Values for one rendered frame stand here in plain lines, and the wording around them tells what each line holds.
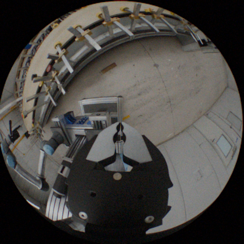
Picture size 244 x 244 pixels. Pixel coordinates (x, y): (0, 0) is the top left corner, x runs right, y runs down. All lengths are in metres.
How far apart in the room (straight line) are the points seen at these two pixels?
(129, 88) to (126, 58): 0.63
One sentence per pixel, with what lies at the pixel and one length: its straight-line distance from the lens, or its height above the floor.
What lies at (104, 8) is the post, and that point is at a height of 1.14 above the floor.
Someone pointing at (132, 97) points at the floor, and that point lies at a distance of 1.46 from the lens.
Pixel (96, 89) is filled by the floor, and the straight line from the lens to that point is 1.52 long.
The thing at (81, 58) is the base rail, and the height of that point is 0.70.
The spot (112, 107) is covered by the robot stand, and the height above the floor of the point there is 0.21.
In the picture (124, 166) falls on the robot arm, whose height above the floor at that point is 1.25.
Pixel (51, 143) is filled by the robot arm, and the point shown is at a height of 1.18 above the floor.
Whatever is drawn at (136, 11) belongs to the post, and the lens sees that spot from 0.83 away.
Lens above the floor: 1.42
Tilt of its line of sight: 60 degrees down
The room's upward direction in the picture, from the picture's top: 178 degrees counter-clockwise
